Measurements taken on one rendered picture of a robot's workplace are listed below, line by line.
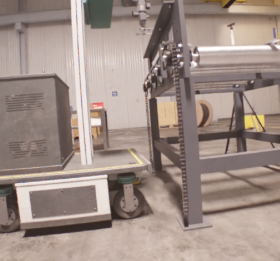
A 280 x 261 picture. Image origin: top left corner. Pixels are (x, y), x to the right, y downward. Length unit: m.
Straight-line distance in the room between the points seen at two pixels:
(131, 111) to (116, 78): 1.86
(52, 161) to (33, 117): 0.25
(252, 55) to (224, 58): 0.16
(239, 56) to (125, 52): 11.07
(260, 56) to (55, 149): 1.19
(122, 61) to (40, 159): 10.97
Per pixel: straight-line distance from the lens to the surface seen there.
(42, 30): 13.21
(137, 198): 1.35
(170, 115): 9.14
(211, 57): 1.21
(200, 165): 1.20
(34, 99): 1.30
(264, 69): 1.71
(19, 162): 1.34
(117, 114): 11.73
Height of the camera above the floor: 0.58
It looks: level
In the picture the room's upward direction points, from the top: 4 degrees counter-clockwise
